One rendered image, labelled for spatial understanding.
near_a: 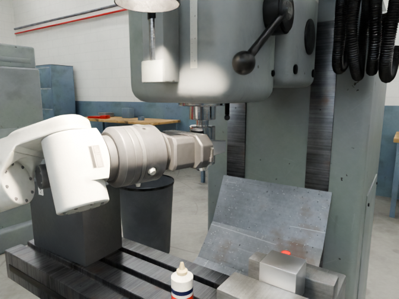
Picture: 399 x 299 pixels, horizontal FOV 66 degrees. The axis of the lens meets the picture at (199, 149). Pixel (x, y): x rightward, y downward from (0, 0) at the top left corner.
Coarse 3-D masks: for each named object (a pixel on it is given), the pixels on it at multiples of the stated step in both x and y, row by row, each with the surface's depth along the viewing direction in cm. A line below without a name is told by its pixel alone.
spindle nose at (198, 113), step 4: (192, 108) 53; (196, 108) 53; (200, 108) 53; (204, 108) 53; (208, 108) 53; (212, 108) 53; (192, 112) 53; (196, 112) 53; (200, 112) 53; (204, 112) 53; (208, 112) 53; (212, 112) 53; (192, 116) 54; (196, 116) 53; (200, 116) 53; (204, 116) 53; (208, 116) 53; (212, 116) 54
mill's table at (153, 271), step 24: (24, 264) 77; (48, 264) 76; (72, 264) 76; (96, 264) 76; (120, 264) 76; (144, 264) 76; (168, 264) 76; (192, 264) 76; (48, 288) 72; (72, 288) 66; (96, 288) 66; (120, 288) 67; (144, 288) 66; (168, 288) 67; (216, 288) 68
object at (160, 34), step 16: (144, 16) 43; (160, 16) 42; (176, 16) 44; (144, 32) 43; (160, 32) 42; (176, 32) 44; (144, 48) 44; (160, 48) 42; (176, 48) 44; (144, 64) 44; (160, 64) 42; (176, 64) 45; (144, 80) 44; (160, 80) 43; (176, 80) 45
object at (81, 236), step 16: (48, 192) 78; (112, 192) 79; (32, 208) 83; (48, 208) 79; (96, 208) 75; (112, 208) 80; (32, 224) 85; (48, 224) 80; (64, 224) 76; (80, 224) 73; (96, 224) 76; (112, 224) 80; (48, 240) 81; (64, 240) 77; (80, 240) 74; (96, 240) 76; (112, 240) 81; (64, 256) 78; (80, 256) 75; (96, 256) 76
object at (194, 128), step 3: (189, 126) 55; (192, 126) 54; (195, 126) 54; (198, 126) 53; (201, 126) 53; (204, 126) 53; (207, 126) 54; (210, 126) 54; (213, 126) 54; (189, 129) 55; (192, 129) 54; (195, 129) 54; (198, 129) 53; (201, 129) 53; (204, 129) 53; (207, 129) 53; (210, 129) 54; (213, 129) 54
